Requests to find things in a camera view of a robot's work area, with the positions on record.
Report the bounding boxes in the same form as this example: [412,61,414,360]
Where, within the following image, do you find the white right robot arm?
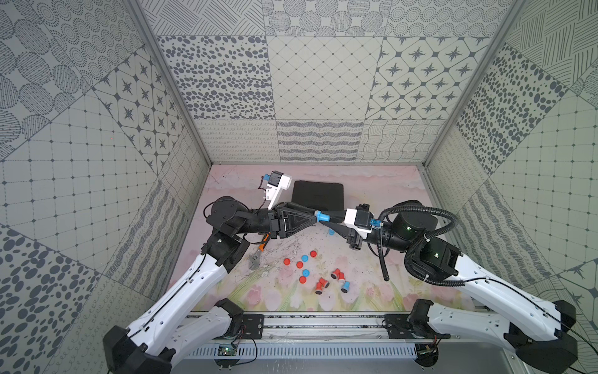
[317,200,578,373]

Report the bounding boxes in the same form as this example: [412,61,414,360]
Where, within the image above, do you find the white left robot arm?
[103,196,330,373]

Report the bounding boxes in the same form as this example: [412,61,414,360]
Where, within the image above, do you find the black plastic tool case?
[291,180,345,211]

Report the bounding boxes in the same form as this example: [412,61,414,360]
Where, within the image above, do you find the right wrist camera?
[344,209,373,238]

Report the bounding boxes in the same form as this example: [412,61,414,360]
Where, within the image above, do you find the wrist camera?
[264,171,292,210]
[344,209,373,238]

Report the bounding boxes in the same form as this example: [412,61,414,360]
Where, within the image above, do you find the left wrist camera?
[264,171,292,210]

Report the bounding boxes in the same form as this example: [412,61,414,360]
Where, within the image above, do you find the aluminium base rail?
[164,305,513,366]

